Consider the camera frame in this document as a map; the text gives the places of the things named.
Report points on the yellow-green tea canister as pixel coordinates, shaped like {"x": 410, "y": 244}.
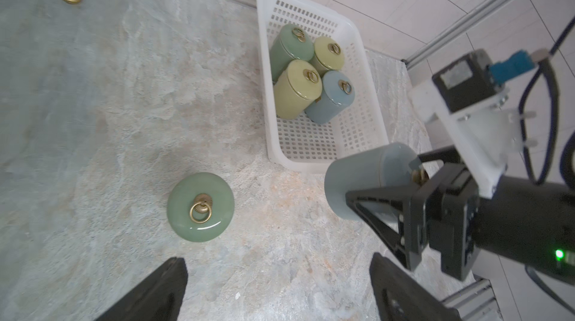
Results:
{"x": 297, "y": 88}

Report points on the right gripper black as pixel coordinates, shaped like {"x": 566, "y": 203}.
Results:
{"x": 438, "y": 214}

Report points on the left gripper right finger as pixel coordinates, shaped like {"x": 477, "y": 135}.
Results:
{"x": 399, "y": 297}

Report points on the blue tea canister front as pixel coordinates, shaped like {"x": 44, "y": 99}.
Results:
{"x": 390, "y": 165}

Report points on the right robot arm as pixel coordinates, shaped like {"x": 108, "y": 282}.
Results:
{"x": 532, "y": 225}

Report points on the dark green tea canister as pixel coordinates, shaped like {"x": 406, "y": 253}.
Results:
{"x": 200, "y": 207}

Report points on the white plastic basket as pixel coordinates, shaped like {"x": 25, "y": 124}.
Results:
{"x": 301, "y": 145}

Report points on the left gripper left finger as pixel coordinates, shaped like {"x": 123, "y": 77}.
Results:
{"x": 158, "y": 297}

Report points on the blue tea canister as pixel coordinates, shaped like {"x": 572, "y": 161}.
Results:
{"x": 338, "y": 93}
{"x": 390, "y": 165}

